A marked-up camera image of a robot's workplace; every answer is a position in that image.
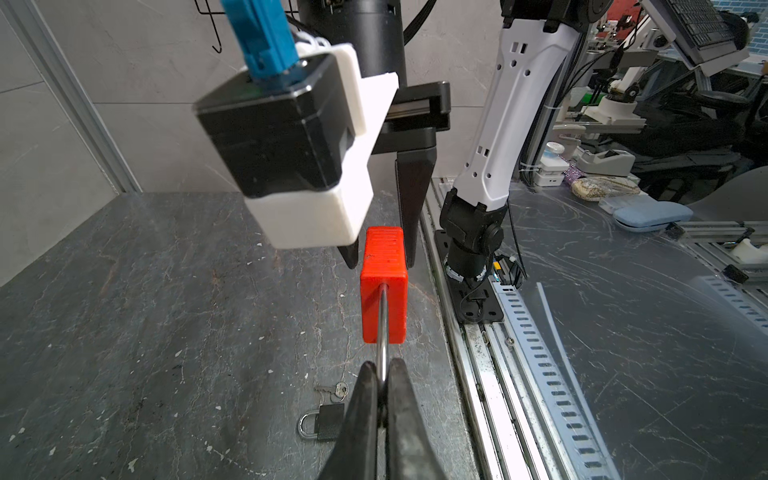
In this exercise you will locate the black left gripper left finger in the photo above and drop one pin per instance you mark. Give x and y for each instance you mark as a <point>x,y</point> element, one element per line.
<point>354,455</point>

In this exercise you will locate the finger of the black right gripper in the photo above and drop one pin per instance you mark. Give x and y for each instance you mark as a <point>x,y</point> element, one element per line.
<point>350,254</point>

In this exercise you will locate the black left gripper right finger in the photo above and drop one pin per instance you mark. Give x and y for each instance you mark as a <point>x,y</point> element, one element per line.
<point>409,453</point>

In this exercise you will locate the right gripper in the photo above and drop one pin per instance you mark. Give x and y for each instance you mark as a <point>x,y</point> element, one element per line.
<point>376,31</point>

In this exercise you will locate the small red padlock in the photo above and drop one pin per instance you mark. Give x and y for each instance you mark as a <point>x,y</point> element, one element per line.
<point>384,292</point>

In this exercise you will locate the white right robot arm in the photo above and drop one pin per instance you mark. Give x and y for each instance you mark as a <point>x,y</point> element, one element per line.
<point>536,40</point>

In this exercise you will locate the black padlock near key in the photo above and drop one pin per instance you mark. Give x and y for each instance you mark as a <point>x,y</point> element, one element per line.
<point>323,424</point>

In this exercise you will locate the blue grey cushion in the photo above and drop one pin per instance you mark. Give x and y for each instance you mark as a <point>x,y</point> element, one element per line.
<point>650,217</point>

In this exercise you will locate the silver key with ring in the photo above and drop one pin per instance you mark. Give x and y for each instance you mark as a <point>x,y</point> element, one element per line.
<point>337,392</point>

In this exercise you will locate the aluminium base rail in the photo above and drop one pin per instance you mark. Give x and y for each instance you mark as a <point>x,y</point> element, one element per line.
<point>528,418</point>

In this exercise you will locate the black wire hook rack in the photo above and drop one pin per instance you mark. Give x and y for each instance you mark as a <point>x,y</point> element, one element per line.
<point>213,16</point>

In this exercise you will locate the aluminium frame rail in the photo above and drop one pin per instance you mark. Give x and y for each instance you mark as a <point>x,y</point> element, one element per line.
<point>50,60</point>

